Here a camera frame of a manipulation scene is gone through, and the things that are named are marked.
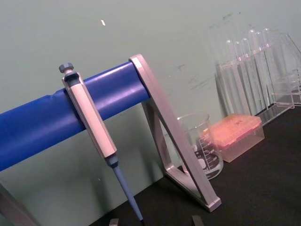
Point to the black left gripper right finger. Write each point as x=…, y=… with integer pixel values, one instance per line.
x=197, y=221

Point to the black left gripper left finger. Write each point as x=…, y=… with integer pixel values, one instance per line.
x=114, y=223

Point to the black table cloth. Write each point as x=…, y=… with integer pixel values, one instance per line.
x=258, y=188

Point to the clear glass beaker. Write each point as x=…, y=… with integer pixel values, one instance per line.
x=204, y=131

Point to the pink pipette tip box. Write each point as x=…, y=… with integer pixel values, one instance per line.
x=235, y=134

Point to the grey and blue pipette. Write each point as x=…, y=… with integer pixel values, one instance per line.
x=89, y=110

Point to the pipette stand with blue bar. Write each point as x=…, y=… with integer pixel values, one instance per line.
x=35, y=122

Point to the clear acrylic test tube rack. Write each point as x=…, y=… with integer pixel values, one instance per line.
x=282, y=94

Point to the clear test tube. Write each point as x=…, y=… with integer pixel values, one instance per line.
x=239, y=70
x=230, y=70
x=247, y=61
x=253, y=42
x=268, y=40
x=260, y=44

